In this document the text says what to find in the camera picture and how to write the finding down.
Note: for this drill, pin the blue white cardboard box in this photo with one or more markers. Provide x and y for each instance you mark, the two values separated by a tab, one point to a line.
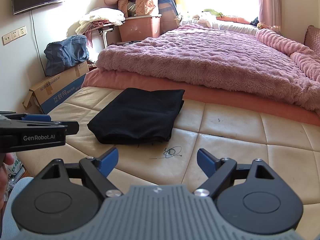
54	90

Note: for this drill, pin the beige leather mattress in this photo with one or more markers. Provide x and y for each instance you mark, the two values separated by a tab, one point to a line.
289	147

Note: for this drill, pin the pink plastic storage bin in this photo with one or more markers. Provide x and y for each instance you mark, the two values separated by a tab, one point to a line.
139	28

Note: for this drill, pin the small folding table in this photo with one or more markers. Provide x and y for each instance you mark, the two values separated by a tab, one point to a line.
102	28

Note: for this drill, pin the pink curtain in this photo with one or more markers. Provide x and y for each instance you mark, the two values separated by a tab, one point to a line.
270	13

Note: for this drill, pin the blue denim bag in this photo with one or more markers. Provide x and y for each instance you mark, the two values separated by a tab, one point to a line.
65	54

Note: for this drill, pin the black pants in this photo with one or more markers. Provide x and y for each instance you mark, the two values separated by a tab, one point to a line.
138	116

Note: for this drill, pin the white wall socket strip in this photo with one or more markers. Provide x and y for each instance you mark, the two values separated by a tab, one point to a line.
13	35

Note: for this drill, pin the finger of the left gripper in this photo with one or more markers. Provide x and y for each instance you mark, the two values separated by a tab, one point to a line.
71	127
26	116

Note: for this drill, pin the cream folded blankets pile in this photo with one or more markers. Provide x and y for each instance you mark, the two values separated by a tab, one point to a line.
97	16

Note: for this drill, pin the fluffy pink blanket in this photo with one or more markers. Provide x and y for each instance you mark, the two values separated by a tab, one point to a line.
265	64

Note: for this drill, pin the person left hand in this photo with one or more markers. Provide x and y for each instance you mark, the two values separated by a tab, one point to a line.
8	160

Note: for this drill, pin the brown patterned cardboard box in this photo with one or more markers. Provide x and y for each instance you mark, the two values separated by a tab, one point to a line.
132	8

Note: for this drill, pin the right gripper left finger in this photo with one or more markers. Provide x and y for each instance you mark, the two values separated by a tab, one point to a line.
64	197

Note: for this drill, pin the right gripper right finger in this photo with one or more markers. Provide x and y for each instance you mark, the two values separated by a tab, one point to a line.
251	197

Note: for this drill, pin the pink quilted headboard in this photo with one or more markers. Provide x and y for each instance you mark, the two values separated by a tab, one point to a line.
312	39

